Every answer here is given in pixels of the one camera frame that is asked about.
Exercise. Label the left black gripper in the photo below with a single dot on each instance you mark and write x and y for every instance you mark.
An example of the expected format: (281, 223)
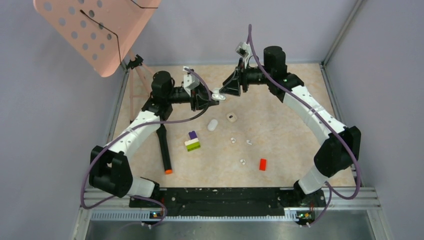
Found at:
(199, 97)

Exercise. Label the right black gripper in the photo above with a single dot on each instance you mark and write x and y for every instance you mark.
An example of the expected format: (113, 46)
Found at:
(232, 85)

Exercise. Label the white earbud case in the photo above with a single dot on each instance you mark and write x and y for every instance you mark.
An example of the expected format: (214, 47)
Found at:
(212, 125)
(217, 96)

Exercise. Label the beige earbud case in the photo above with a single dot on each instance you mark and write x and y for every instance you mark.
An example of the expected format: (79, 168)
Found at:
(232, 117)

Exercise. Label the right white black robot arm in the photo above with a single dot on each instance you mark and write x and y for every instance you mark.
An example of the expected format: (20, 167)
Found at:
(339, 144)

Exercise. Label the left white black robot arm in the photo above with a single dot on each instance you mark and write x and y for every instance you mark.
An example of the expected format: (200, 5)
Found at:
(110, 169)

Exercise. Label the white closed earbud case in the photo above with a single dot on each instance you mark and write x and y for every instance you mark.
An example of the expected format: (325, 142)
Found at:
(212, 125)

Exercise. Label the purple white green block stack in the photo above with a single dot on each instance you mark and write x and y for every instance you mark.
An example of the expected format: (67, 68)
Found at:
(193, 143)

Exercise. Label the black marker orange cap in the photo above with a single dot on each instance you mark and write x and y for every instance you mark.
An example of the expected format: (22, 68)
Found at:
(164, 149)

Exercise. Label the red toy brick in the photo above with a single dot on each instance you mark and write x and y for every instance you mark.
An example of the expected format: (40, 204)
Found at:
(263, 164)

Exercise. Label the pink perforated music stand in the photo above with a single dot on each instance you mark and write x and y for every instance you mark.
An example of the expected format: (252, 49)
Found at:
(102, 31)

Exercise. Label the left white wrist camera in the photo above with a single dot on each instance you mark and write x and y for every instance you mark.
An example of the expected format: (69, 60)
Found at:
(190, 82)

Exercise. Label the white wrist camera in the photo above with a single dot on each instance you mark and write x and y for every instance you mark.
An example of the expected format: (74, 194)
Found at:
(245, 51)
(190, 82)

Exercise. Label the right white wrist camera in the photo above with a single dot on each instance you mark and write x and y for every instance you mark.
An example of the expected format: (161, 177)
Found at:
(245, 51)

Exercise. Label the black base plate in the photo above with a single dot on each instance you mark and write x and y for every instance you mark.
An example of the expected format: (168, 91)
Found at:
(236, 201)

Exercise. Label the aluminium frame rail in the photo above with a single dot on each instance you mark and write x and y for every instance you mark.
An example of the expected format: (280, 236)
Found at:
(131, 209)

